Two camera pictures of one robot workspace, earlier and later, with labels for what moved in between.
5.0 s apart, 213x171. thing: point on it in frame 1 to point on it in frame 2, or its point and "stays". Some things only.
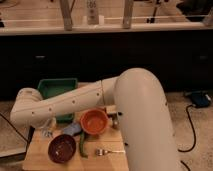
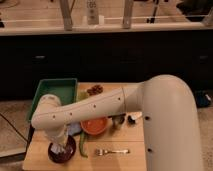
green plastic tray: (49, 87) stays
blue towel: (72, 129) stays
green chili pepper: (81, 145) stays
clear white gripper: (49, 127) to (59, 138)
